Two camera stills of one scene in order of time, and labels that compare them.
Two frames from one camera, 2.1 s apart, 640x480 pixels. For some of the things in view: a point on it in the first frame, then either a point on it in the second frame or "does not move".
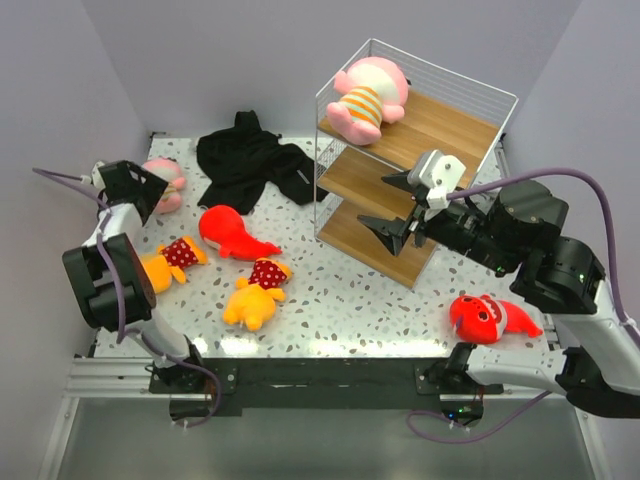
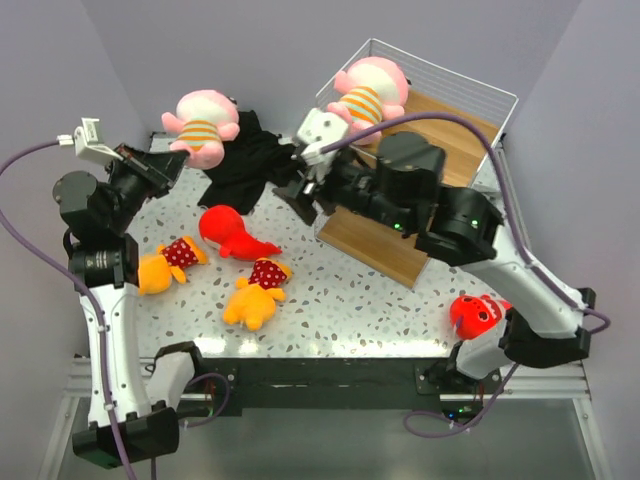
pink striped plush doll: x=167 y=169 to x=205 y=119
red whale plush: x=224 y=229 does not move
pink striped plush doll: x=372 y=90 does not move
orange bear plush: x=254 y=300 does not move
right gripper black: x=391 y=231 to x=299 y=200
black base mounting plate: x=319 y=383 does not move
